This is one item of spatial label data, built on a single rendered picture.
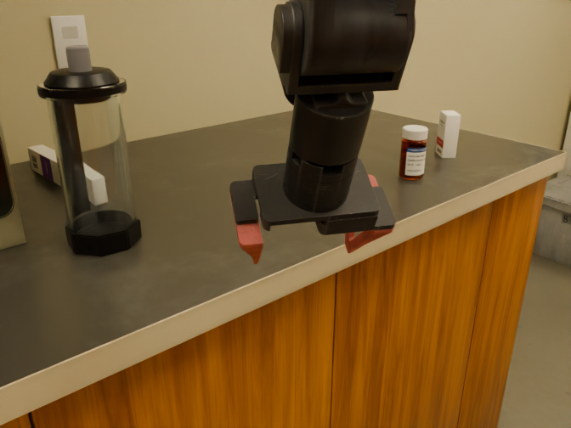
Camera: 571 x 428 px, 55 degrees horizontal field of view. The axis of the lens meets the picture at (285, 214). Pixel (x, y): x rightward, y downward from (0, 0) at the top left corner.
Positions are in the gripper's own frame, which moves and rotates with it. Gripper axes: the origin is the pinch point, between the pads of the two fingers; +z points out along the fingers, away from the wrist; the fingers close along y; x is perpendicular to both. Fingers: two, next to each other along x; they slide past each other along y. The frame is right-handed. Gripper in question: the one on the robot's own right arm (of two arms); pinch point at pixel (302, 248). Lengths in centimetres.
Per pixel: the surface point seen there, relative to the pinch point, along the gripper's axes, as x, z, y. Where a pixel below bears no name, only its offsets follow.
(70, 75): -28.1, -1.3, 22.9
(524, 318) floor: -54, 147, -125
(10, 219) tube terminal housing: -22.7, 18.3, 34.4
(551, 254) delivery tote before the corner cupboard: -93, 164, -168
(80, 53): -31.0, -2.3, 21.7
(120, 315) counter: -2.0, 12.2, 19.2
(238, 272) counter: -8.0, 15.5, 4.9
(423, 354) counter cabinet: -9, 56, -34
